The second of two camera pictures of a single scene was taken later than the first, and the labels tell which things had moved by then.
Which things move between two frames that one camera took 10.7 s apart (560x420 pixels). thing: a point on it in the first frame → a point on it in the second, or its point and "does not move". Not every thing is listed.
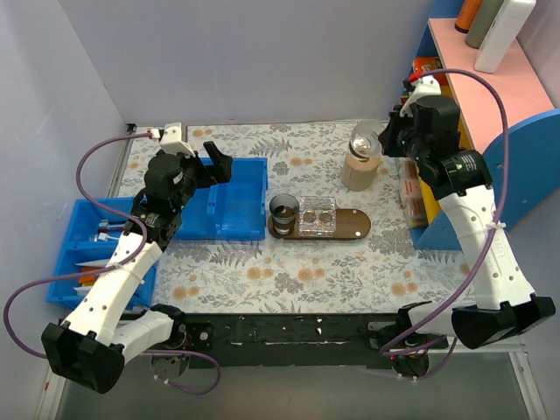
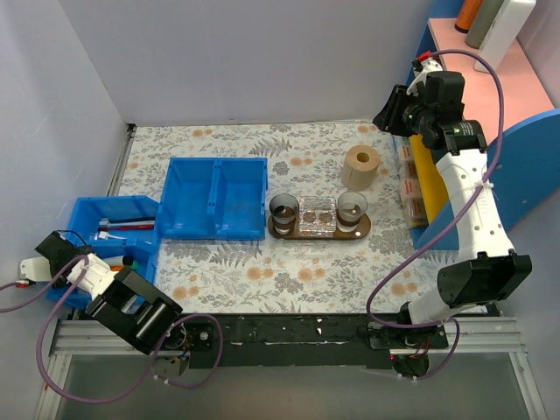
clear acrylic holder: [317, 216] does not move
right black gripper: [392, 137] → [395, 113]
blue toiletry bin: [91, 237] does not move
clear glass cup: [364, 142] → [351, 207]
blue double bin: [231, 209] does not move
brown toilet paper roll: [359, 174] does not move
